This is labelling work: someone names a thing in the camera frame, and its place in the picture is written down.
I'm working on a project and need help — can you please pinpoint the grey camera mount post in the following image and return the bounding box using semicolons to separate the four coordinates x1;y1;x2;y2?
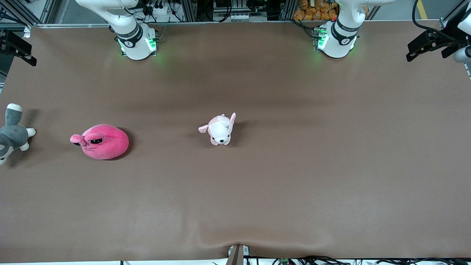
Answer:
225;244;250;265

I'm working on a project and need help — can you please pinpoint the bag of orange snacks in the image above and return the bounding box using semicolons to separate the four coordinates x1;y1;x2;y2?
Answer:
293;0;368;21

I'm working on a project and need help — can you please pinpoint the small pale pink plush dog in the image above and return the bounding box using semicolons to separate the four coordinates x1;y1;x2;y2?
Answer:
198;113;236;146

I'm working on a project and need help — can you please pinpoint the brown table cover sheet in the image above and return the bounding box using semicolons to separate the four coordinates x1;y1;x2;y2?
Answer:
0;20;471;262

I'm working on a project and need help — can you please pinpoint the aluminium frame profile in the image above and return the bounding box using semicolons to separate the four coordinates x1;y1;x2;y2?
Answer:
440;0;471;28
0;0;56;25

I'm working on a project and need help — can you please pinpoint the round hot pink plush toy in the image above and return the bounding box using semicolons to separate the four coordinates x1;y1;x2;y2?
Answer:
70;124;130;160

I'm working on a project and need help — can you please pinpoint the grey white plush husky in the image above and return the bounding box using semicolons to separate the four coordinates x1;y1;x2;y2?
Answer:
0;103;36;165

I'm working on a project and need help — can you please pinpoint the white power strip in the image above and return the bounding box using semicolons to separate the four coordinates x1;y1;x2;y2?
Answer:
142;3;170;16

